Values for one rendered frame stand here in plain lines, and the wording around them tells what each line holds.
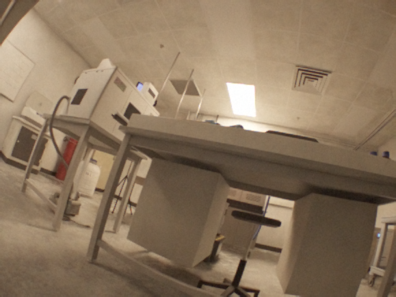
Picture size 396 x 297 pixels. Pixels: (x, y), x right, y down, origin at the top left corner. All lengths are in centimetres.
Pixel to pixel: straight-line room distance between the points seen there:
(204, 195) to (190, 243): 31
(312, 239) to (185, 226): 77
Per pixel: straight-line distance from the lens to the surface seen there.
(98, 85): 174
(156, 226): 129
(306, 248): 121
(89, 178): 367
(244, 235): 299
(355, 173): 100
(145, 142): 115
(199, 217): 119
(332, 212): 125
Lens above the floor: 59
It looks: 16 degrees up
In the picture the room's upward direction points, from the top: 17 degrees clockwise
